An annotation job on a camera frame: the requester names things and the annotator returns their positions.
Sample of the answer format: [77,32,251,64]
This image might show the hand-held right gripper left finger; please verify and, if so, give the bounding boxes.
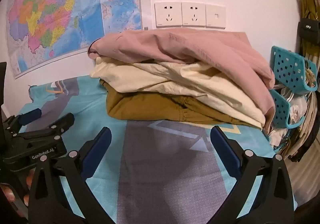
[28,126,112,224]

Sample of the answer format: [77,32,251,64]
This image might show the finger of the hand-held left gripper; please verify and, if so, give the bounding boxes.
[2,108,42,137]
[11,113,75,141]

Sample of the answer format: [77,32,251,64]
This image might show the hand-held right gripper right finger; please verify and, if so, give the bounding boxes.
[210,126,294,224]

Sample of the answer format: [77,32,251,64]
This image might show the pink jacket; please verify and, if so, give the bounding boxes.
[87,27,276,129]

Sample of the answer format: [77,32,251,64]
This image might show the person's left hand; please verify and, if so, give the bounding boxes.
[0,168,35,206]

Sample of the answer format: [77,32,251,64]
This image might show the blue printed bed sheet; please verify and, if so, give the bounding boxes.
[19,76,298,224]

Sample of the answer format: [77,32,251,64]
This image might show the mustard brown garment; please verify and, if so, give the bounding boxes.
[99,79,248,127]

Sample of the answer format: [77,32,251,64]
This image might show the blue perforated plastic basket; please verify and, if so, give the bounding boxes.
[270,45,318,95]
[270,89,305,129]

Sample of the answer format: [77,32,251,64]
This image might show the white crumpled cloth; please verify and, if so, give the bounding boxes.
[267,84,308,147]

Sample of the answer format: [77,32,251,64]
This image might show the cream garment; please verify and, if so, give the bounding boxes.
[89,55,267,131]

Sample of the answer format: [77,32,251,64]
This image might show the black handbag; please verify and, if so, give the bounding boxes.
[297,19,320,44]

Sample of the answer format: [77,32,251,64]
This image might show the olive yellow hanging garment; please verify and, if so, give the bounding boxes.
[299,0,320,62]

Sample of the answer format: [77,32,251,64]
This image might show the colourful wall map poster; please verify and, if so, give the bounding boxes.
[4,0,150,80]

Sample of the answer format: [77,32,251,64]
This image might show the white wall socket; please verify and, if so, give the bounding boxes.
[181,2,207,27]
[154,2,182,28]

